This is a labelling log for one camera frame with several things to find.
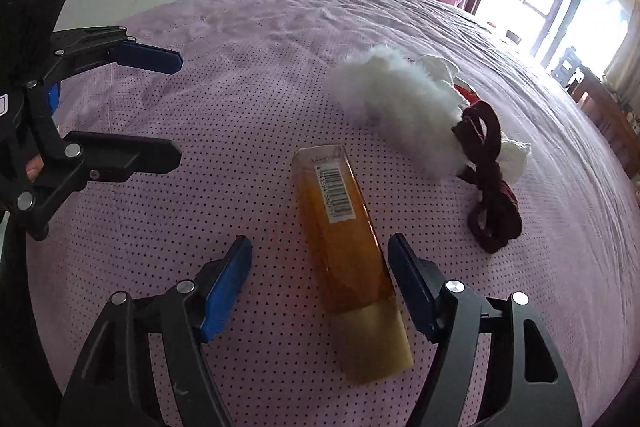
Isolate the red wrapper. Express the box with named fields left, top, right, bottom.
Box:
left=452, top=79, right=481, bottom=108

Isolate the blue plastic stool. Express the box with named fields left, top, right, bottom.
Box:
left=550, top=47, right=583, bottom=88

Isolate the patterned curtain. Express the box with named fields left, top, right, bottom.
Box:
left=602, top=2, right=640, bottom=98

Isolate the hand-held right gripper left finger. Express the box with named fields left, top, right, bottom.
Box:
left=59, top=234, right=253, bottom=427

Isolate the wooden desk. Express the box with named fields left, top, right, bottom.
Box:
left=570, top=67, right=640, bottom=178

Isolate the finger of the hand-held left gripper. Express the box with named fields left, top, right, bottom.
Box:
left=15, top=131, right=182, bottom=242
left=50, top=27, right=182, bottom=84

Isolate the maroon ribbon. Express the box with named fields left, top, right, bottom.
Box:
left=450, top=101, right=523, bottom=255

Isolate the white crumpled tissue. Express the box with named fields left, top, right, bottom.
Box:
left=500, top=139, right=531, bottom=182

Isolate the white fluffy plush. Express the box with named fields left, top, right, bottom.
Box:
left=327, top=46, right=473, bottom=180

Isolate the pink dotted bed sheet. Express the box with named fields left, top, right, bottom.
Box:
left=22, top=0, right=640, bottom=427

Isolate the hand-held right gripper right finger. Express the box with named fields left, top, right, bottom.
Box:
left=387, top=232, right=583, bottom=427

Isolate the orange tube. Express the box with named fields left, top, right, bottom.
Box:
left=291, top=144, right=416, bottom=388

